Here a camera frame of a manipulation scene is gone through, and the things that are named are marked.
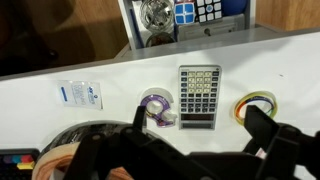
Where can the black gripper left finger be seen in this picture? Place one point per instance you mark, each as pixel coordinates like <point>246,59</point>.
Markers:
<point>133,156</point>

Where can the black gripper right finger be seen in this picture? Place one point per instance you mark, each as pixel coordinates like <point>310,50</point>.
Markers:
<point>290,153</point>

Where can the grey button calculator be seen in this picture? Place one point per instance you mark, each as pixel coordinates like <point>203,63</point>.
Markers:
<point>199,96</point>

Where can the white open drawer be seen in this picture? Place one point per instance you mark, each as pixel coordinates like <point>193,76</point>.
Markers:
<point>126,20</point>

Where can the purple tape dispenser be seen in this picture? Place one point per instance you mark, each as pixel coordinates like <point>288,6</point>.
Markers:
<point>160,110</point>

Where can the white wipe packet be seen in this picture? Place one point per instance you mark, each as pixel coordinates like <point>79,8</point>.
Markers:
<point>80,95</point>

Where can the black device with coloured buttons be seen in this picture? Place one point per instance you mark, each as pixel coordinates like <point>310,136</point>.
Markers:
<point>16,163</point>

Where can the small dark glass jar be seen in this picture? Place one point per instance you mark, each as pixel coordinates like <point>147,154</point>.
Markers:
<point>160,39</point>

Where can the blue pen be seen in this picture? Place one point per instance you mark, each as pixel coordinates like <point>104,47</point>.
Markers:
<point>134,28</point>

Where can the clear glass jar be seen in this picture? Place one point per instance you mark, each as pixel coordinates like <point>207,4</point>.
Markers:
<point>156,13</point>

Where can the grey plastic box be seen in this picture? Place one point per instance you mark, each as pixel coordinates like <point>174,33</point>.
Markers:
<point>206,30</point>

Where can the blue ball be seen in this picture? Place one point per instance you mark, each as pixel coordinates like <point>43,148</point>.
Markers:
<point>235,6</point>

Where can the black puzzle cube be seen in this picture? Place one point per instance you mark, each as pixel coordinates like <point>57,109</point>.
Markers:
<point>209,10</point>

